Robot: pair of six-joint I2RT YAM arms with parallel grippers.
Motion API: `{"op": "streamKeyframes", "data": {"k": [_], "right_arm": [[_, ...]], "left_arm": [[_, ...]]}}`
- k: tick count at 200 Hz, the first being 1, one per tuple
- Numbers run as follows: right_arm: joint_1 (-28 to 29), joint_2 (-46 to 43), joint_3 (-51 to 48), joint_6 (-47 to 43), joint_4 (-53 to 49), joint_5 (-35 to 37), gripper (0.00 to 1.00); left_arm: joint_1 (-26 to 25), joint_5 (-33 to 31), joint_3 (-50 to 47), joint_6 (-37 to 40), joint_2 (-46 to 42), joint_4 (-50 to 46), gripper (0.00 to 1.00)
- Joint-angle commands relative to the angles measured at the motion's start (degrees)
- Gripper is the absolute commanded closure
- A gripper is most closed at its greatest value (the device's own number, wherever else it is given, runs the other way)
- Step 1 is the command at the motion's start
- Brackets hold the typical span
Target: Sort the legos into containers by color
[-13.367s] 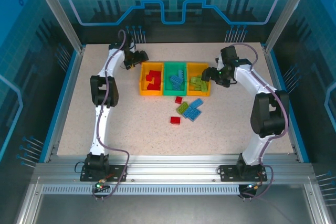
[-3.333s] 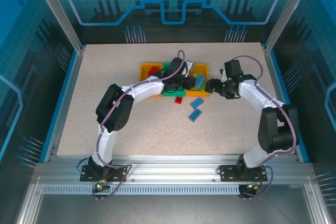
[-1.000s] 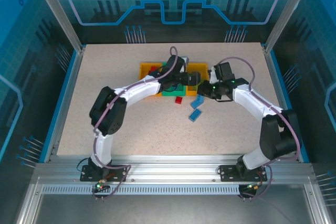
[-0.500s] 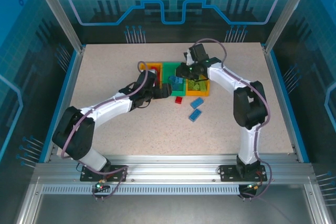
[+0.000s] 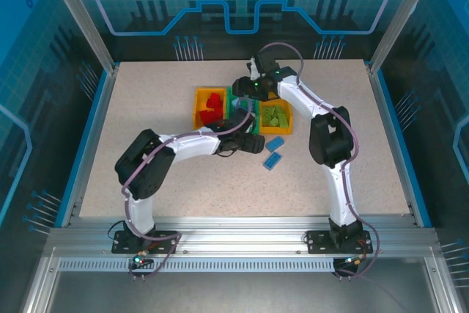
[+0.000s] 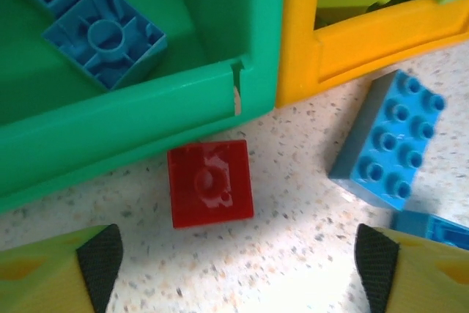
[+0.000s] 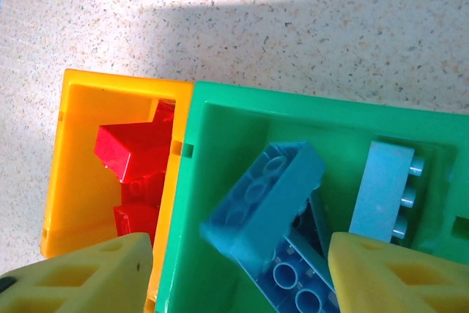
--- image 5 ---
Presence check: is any yellow plastic bin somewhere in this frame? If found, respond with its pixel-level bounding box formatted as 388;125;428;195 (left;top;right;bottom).
193;87;228;131
258;98;294;135

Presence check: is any green plastic bin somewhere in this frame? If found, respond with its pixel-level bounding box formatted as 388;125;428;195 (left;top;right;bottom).
225;87;262;134

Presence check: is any connector with indicator lights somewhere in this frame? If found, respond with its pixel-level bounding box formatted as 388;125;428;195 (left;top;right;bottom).
132;252;153;269
342;254;367;267

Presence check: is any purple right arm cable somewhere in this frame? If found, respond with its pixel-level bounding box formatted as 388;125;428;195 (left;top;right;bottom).
258;42;381;281

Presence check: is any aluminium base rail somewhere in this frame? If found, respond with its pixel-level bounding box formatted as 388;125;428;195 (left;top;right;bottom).
47;216;439;257

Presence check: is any slotted grey cable duct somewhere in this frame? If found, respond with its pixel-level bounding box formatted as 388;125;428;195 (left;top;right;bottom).
57;257;337;273

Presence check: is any aluminium table side rail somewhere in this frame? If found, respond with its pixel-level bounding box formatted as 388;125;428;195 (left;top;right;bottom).
366;63;422;226
60;65;120;228

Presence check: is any aluminium frame post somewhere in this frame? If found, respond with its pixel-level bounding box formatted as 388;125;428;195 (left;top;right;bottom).
40;0;120;74
368;0;443;74

